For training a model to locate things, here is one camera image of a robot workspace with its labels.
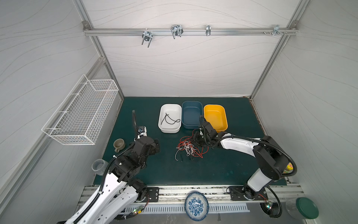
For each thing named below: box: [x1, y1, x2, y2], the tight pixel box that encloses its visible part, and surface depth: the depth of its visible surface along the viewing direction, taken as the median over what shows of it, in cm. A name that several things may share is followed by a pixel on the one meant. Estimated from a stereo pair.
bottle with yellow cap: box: [282, 161, 294, 174], surface depth 67 cm
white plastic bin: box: [158, 103, 182, 134], surface depth 106 cm
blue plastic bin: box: [181, 100, 204, 129], surface depth 110 cm
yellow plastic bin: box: [203, 104, 228, 133], surface depth 109 cm
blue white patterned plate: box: [184, 191, 210, 222], surface depth 70 cm
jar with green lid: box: [285, 196, 320, 220], surface depth 64 cm
